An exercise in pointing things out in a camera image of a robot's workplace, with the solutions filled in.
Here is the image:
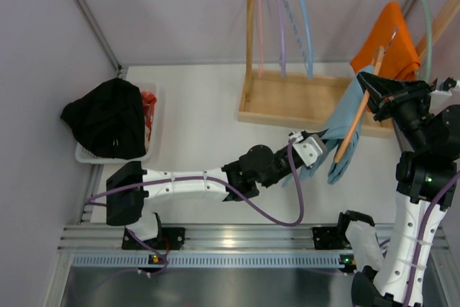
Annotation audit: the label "grey corner wall profile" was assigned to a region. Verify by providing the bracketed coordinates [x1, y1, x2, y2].
[74, 0, 122, 73]

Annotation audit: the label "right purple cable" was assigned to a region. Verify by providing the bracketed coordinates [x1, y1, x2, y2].
[377, 172, 460, 307]

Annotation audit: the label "blue hanger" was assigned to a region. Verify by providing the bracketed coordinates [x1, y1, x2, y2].
[281, 0, 314, 80]

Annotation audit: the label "pink hanger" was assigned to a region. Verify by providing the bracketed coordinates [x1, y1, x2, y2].
[257, 0, 264, 78]

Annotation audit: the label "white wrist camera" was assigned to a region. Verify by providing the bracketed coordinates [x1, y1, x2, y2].
[431, 77, 459, 109]
[292, 135, 326, 168]

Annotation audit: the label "black garment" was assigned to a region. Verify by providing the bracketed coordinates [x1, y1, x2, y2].
[60, 78, 147, 160]

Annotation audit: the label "aluminium mounting rail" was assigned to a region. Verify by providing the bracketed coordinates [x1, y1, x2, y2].
[57, 223, 351, 253]

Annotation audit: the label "orange hanger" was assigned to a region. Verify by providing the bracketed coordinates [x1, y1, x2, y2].
[333, 26, 399, 163]

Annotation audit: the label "orange garment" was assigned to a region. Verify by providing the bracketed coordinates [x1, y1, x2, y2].
[350, 1, 421, 81]

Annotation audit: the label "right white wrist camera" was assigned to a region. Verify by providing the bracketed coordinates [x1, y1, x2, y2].
[431, 77, 459, 109]

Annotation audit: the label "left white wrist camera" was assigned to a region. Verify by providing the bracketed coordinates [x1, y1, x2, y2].
[292, 135, 326, 168]

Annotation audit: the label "wooden clothes rack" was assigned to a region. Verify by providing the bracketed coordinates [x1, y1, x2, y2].
[237, 0, 460, 138]

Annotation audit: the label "red white garment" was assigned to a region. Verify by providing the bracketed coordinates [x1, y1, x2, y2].
[141, 90, 157, 141]

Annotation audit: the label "white plastic basket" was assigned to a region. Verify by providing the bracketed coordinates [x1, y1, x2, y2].
[75, 81, 162, 165]

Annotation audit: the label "purple hanger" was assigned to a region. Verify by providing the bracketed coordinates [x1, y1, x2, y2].
[276, 0, 287, 78]

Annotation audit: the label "grey slotted cable duct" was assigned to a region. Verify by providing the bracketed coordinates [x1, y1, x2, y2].
[72, 252, 354, 269]

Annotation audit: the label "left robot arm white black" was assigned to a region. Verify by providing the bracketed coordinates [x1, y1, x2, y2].
[106, 131, 326, 244]

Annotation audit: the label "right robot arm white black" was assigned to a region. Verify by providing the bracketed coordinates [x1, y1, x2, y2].
[316, 71, 459, 306]

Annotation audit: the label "light blue trousers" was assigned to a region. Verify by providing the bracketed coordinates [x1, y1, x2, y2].
[298, 76, 364, 185]

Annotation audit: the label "green hanger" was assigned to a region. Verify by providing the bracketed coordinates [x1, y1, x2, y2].
[417, 0, 433, 83]

